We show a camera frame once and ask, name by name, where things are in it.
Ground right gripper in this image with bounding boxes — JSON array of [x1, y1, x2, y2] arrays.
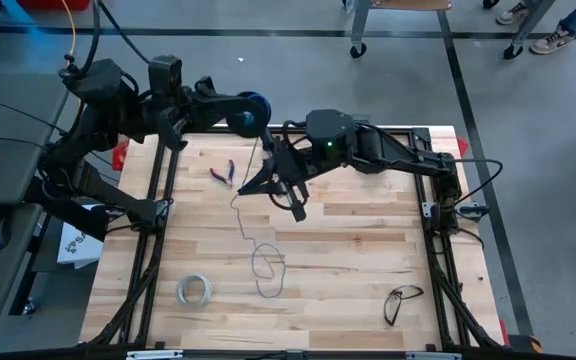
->
[[236, 134, 322, 224]]

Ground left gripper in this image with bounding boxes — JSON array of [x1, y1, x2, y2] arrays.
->
[[155, 74, 249, 152]]

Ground black wire spool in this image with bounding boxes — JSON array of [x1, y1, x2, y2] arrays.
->
[[225, 91, 273, 140]]

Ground thin blue wire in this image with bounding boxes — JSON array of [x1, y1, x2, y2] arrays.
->
[[230, 92, 288, 300]]

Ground clear tape roll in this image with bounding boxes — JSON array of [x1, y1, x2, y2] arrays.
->
[[175, 273, 214, 307]]

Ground black safety glasses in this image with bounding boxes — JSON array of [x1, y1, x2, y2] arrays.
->
[[382, 284, 425, 327]]

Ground wooden table on casters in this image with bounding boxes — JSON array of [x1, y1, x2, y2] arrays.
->
[[348, 0, 557, 61]]

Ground black angled stand bar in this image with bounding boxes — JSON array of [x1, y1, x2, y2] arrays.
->
[[22, 189, 112, 242]]

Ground red plastic crate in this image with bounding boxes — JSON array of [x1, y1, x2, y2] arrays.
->
[[16, 0, 92, 12]]

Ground white printed box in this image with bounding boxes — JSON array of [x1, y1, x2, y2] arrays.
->
[[56, 219, 105, 270]]

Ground grey desk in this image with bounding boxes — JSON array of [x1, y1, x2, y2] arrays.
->
[[0, 73, 74, 339]]

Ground person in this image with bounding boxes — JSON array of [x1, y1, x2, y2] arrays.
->
[[496, 0, 576, 55]]

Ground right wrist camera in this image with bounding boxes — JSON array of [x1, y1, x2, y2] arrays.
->
[[262, 128, 289, 161]]

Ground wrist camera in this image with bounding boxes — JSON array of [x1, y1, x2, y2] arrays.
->
[[147, 54, 183, 96], [262, 128, 289, 161]]

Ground red blue handled pliers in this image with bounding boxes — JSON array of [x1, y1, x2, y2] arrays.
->
[[209, 159, 237, 188]]

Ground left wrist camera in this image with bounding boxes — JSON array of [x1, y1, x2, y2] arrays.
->
[[147, 54, 183, 96]]

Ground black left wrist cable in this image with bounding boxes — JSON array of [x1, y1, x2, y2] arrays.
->
[[60, 0, 152, 81]]

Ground yellow power cable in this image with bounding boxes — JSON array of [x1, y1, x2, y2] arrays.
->
[[62, 0, 77, 59]]

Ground silver metal bracket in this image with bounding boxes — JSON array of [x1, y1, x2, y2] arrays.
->
[[405, 351, 463, 360], [125, 349, 184, 360]]

